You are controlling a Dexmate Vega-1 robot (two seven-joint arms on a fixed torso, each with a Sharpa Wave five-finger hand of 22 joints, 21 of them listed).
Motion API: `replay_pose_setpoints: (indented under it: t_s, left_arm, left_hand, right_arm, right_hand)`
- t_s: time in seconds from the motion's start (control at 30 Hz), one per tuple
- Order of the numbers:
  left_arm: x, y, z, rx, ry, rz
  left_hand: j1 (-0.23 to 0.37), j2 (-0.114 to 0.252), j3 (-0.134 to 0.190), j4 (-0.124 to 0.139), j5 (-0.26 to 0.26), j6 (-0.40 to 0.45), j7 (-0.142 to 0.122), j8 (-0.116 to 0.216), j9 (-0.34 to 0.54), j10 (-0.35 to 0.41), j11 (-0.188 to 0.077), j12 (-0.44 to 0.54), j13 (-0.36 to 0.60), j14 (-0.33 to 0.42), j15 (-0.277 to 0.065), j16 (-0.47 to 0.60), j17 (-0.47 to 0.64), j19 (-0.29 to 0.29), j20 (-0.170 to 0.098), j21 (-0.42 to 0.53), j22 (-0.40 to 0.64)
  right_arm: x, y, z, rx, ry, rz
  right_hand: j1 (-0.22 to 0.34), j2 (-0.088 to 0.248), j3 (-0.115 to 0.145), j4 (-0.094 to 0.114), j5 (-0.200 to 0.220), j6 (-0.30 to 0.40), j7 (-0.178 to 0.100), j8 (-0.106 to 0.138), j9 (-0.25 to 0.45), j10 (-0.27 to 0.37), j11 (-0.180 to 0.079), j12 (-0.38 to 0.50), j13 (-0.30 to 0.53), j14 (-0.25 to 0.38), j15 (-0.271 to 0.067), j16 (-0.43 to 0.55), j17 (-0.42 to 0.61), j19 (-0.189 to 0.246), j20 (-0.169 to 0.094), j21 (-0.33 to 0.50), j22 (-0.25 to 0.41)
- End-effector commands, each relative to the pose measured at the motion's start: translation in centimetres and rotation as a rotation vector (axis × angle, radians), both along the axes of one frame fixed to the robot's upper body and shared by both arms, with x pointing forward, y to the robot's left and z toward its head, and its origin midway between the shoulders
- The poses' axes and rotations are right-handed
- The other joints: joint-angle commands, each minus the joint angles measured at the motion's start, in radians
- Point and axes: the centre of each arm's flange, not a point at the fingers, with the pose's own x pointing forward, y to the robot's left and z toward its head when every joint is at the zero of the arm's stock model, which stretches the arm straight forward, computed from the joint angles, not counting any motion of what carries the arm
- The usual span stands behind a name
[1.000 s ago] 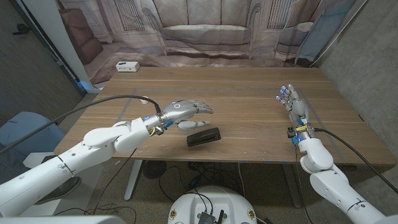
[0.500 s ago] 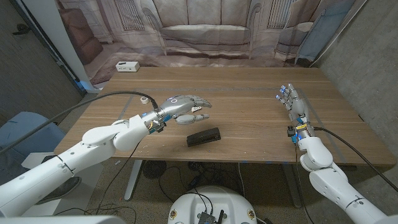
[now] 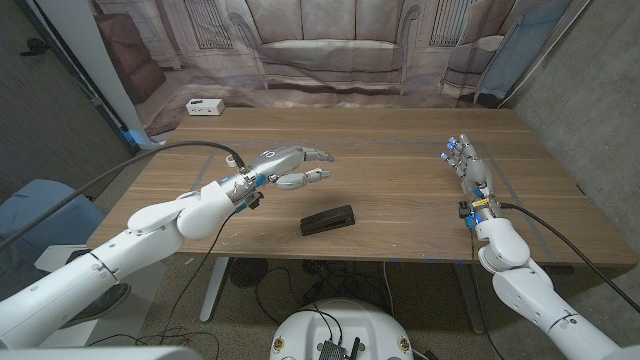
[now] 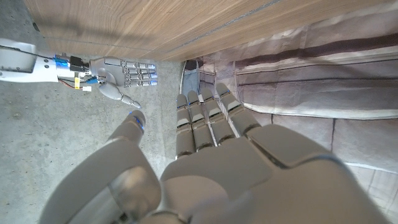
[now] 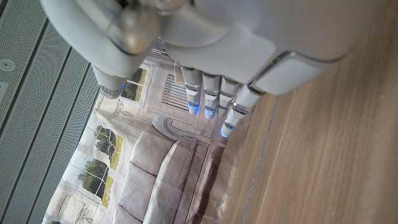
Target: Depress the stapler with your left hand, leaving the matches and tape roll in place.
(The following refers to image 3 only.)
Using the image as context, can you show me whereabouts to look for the white table leg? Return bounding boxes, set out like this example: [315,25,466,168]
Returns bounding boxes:
[198,256,232,324]

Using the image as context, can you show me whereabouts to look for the thin black left camera cable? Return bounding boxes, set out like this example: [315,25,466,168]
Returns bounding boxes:
[157,210,239,344]

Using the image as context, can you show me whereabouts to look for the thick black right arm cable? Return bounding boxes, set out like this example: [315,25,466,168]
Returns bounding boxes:
[498,201,640,315]

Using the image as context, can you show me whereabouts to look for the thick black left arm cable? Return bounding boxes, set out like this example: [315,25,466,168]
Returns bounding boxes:
[0,140,248,250]

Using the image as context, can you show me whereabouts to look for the tangled black floor cables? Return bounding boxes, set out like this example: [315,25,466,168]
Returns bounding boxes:
[253,258,387,327]

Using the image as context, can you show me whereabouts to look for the grey table leg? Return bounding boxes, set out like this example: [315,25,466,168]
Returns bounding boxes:
[451,261,487,336]

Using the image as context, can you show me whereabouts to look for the black rectangular box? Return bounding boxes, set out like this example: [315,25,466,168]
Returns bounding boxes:
[299,203,357,238]

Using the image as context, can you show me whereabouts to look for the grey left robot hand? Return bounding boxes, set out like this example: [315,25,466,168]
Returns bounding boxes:
[248,144,336,192]

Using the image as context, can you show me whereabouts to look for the black torso electronics module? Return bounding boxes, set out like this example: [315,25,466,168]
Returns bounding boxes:
[316,336,362,360]

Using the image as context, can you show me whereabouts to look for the round black floor fan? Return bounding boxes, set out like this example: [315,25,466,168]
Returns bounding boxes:
[229,257,269,289]

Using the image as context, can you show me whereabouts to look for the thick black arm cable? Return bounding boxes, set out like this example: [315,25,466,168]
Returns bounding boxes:
[498,201,640,315]
[0,140,248,250]

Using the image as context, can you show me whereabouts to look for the thin black camera cable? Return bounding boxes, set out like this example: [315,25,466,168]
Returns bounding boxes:
[467,227,506,360]
[157,210,239,344]

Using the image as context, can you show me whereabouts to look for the white floor board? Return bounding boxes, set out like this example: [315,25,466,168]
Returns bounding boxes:
[33,243,167,349]

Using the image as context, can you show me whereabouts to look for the black floor cable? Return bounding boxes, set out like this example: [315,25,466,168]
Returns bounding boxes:
[86,327,222,360]

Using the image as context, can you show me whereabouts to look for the printed sofa room backdrop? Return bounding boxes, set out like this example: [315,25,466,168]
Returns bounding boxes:
[89,0,591,140]

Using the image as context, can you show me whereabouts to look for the blue chair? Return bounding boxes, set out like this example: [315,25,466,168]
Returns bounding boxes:
[0,178,107,301]

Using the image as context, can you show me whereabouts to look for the white power box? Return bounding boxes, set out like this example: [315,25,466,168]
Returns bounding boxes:
[185,97,226,118]

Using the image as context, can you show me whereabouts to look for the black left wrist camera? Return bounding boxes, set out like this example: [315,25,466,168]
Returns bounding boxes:
[244,191,266,212]

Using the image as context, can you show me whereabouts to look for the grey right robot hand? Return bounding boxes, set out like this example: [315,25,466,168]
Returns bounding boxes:
[439,132,495,202]

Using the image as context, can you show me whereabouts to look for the thin black right camera cable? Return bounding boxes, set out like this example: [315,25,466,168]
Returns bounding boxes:
[467,227,506,360]

